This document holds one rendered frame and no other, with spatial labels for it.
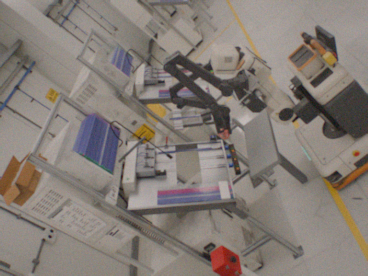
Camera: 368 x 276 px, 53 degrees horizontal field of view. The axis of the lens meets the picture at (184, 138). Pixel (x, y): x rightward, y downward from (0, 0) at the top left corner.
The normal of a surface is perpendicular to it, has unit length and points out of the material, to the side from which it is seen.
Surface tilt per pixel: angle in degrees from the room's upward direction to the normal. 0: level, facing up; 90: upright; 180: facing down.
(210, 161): 42
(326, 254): 0
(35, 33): 90
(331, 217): 0
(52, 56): 90
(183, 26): 90
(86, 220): 93
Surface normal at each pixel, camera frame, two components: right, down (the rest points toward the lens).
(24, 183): 0.56, -0.72
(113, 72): 0.05, 0.57
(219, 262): -0.73, -0.55
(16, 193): -0.45, 0.00
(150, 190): -0.07, -0.82
